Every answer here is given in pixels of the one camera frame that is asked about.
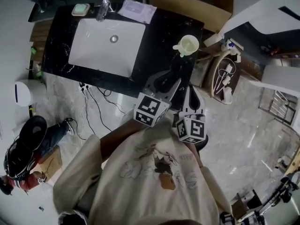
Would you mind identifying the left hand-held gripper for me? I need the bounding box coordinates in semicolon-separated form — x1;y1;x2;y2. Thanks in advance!
133;69;183;128

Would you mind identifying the white cup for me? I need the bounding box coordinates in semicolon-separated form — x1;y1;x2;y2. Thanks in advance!
172;34;200;57

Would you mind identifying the soap dish with green soap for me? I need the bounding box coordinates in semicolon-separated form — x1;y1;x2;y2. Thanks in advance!
71;3;91;17

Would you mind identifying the white spray bottle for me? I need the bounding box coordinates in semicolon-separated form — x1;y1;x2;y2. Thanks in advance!
203;30;225;47

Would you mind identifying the brown basket with items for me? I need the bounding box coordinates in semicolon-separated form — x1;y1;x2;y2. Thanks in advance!
202;49;242;103

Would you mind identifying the chrome faucet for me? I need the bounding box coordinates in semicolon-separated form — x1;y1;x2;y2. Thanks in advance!
96;0;111;22

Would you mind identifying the white blue small device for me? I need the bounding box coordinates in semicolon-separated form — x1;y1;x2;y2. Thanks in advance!
221;38;244;56

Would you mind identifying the large cardboard box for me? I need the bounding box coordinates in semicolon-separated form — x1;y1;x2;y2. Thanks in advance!
149;0;234;32

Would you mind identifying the white sink basin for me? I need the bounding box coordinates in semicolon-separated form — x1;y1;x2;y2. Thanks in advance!
67;19;146;78

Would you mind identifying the large white grey machine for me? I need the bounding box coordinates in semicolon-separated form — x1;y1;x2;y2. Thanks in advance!
220;0;300;46

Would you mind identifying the white charger with cable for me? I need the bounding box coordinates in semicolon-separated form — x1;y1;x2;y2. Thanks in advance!
217;63;236;95

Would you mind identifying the black cable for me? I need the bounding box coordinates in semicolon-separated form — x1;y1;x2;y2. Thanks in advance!
79;87;112;133

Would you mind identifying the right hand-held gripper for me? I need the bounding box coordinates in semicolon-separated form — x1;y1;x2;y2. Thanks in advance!
175;85;207;144

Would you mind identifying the black chair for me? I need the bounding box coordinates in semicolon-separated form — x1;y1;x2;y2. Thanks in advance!
231;190;263;220

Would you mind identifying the person's left forearm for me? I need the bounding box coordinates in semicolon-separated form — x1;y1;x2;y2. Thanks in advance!
99;120;150;164

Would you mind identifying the white round bin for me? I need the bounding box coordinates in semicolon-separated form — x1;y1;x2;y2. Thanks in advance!
14;80;46;107

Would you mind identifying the white wipes packet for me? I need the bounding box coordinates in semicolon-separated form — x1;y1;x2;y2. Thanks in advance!
118;0;157;24

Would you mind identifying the flat cardboard box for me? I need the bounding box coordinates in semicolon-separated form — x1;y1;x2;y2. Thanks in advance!
38;146;63;185

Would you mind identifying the black metal rack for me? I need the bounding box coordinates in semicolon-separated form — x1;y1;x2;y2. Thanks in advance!
257;88;296;126

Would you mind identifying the black marble washstand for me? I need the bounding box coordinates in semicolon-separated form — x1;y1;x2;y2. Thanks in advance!
42;2;204;98

